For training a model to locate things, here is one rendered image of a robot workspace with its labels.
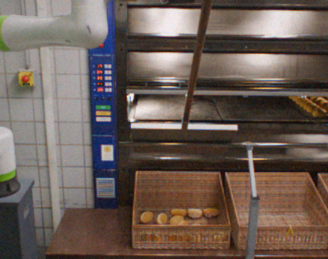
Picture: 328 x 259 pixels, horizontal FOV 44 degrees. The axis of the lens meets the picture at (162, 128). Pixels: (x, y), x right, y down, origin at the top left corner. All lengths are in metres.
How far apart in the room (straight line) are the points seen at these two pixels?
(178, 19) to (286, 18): 0.64
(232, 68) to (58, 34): 1.49
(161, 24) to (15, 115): 1.08
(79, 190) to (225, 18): 1.45
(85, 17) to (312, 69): 1.77
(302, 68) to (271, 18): 0.36
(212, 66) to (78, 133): 0.95
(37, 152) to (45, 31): 1.57
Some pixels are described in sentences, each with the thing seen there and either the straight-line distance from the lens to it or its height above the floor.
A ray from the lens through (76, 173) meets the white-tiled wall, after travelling 2.74.
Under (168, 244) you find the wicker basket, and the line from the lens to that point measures 2.35.
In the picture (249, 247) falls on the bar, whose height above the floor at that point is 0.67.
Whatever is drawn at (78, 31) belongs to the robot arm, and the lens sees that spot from 1.18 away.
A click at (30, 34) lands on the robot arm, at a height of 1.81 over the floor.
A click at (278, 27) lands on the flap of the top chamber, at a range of 2.55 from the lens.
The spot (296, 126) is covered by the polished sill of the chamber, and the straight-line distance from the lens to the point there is 2.71.
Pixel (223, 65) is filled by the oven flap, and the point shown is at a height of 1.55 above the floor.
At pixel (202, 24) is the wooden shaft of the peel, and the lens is 1.34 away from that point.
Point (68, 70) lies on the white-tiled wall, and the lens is 2.55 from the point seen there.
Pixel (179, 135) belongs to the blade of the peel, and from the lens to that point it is 2.15.
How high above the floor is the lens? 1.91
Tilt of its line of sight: 17 degrees down
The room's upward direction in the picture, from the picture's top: 1 degrees clockwise
